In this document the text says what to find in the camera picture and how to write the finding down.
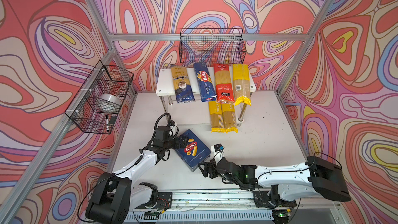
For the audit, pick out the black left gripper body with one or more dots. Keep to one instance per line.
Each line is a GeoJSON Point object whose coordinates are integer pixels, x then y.
{"type": "Point", "coordinates": [174, 143]}

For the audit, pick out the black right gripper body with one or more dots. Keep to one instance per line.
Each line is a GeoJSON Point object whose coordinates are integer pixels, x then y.
{"type": "Point", "coordinates": [214, 173]}

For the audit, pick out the blue Barilla rigatoni box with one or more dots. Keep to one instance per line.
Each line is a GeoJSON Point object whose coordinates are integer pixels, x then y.
{"type": "Point", "coordinates": [195, 151]}

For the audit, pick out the yellow Pastatime spaghetti bag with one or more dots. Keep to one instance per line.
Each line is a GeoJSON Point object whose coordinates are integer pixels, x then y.
{"type": "Point", "coordinates": [229, 117]}
{"type": "Point", "coordinates": [216, 118]}

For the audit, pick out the dark blue spaghetti bag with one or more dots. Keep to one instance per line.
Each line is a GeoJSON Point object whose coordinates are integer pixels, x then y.
{"type": "Point", "coordinates": [181, 84]}

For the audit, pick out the blue Barilla spaghetti box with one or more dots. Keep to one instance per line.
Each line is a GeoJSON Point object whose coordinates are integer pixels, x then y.
{"type": "Point", "coordinates": [206, 88]}

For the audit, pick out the red spaghetti bag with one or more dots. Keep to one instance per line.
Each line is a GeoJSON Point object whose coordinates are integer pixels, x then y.
{"type": "Point", "coordinates": [223, 84]}

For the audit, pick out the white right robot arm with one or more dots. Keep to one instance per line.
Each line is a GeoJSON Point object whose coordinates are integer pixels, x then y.
{"type": "Point", "coordinates": [315, 177]}

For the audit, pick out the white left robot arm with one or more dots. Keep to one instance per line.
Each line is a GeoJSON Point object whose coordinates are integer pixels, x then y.
{"type": "Point", "coordinates": [130, 174]}

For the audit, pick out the white two-tier shelf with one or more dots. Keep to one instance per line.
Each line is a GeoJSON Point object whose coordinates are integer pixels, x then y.
{"type": "Point", "coordinates": [196, 112]}

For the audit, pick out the black marker pen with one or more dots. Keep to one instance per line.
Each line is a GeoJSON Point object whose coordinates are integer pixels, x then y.
{"type": "Point", "coordinates": [107, 123]}

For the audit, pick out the silver tape roll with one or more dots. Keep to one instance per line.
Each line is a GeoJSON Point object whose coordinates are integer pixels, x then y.
{"type": "Point", "coordinates": [109, 103]}

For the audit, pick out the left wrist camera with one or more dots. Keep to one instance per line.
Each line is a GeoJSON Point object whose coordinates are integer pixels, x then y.
{"type": "Point", "coordinates": [174, 129]}

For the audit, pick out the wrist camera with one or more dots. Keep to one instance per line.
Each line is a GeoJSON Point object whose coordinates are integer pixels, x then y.
{"type": "Point", "coordinates": [217, 152]}
{"type": "Point", "coordinates": [174, 129]}

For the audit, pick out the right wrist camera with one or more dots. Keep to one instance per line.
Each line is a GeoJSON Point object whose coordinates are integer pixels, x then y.
{"type": "Point", "coordinates": [217, 152]}

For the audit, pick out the black wire basket left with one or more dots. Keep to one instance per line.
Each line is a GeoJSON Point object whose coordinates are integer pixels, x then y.
{"type": "Point", "coordinates": [83, 110]}

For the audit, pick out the black wire basket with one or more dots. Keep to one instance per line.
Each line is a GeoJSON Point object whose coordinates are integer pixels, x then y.
{"type": "Point", "coordinates": [83, 110]}
{"type": "Point", "coordinates": [211, 45]}

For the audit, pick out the black wire basket back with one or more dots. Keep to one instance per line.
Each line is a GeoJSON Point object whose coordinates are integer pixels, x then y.
{"type": "Point", "coordinates": [211, 45]}

